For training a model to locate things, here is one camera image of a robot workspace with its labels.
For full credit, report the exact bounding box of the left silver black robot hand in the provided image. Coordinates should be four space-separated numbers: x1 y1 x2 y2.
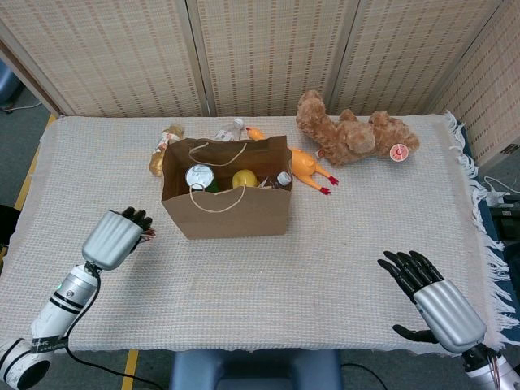
80 206 158 271

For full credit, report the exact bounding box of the brown teddy bear plush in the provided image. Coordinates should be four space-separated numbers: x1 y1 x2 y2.
295 89 420 167

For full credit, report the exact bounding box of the clear bottle white cap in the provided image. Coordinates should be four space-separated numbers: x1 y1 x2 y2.
214 117 245 142

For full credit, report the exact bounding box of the brown paper bag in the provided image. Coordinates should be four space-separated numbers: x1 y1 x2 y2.
161 136 293 241

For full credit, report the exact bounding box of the blue chair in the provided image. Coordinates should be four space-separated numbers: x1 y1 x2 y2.
168 348 345 390

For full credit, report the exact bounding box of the green chips can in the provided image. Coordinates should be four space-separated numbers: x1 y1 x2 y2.
184 164 220 193

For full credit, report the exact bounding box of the black box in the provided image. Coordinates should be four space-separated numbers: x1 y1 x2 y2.
489 205 520 241

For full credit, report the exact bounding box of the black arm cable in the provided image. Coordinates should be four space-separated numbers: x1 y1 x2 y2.
64 263 171 390

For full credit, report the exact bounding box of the white woven tablecloth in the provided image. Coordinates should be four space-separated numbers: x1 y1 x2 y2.
0 111 517 354

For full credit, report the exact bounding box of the transparent water bottle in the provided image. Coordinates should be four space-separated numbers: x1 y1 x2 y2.
263 171 293 191

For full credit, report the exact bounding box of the beige folding screen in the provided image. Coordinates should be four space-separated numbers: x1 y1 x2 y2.
0 0 520 163

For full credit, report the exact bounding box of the white power strip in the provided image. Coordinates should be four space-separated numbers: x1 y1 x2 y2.
485 176 517 206

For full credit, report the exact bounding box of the yellow rubber chicken toy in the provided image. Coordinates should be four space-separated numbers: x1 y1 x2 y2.
245 126 340 197

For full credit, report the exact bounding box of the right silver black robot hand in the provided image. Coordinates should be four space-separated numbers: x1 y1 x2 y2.
377 250 488 353

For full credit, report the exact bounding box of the amber tea bottle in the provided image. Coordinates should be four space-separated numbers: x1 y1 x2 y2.
149 123 186 178

